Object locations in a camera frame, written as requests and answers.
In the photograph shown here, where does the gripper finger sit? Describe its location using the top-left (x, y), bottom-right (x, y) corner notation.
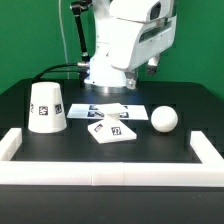
top-left (125, 70), bottom-right (137, 89)
top-left (146, 55), bottom-right (161, 75)

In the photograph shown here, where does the white lamp bulb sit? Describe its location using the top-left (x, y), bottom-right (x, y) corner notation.
top-left (151, 106), bottom-right (178, 133)

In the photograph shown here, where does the white lamp base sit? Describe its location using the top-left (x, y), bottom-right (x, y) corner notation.
top-left (88, 103), bottom-right (137, 144)

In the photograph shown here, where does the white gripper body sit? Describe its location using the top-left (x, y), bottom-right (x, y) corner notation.
top-left (108, 14), bottom-right (178, 72)

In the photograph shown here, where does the black cable bundle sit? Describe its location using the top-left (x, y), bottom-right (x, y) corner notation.
top-left (32, 61), bottom-right (88, 82)

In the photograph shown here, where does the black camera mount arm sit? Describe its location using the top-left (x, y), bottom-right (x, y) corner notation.
top-left (70, 0), bottom-right (91, 62)

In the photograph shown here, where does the white U-shaped fence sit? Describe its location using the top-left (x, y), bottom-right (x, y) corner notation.
top-left (0, 128), bottom-right (224, 187)

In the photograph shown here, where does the white marker sheet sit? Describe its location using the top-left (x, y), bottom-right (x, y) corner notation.
top-left (67, 103), bottom-right (148, 120)

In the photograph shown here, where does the white hanging cable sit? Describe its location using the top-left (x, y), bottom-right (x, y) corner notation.
top-left (58, 0), bottom-right (71, 80)

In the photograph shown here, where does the white lamp shade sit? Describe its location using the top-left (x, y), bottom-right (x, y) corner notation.
top-left (28, 82), bottom-right (67, 133)

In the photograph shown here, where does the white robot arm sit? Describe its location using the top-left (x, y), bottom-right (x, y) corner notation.
top-left (84, 0), bottom-right (177, 93)

